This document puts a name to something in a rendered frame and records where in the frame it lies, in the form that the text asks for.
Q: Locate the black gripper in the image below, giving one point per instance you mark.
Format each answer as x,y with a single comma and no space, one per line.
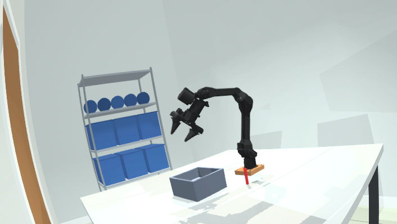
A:
191,117

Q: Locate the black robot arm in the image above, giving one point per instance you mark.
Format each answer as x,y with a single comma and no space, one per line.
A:
245,103

